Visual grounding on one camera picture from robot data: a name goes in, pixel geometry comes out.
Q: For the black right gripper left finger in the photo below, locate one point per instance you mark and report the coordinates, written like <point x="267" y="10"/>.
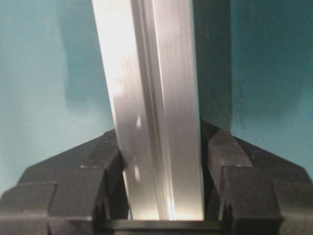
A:
<point x="72" y="193"/>

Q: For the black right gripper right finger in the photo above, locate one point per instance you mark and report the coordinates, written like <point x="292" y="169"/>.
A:
<point x="252" y="190"/>

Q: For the silver aluminium rail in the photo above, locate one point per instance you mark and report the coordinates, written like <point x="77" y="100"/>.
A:
<point x="149" y="58"/>

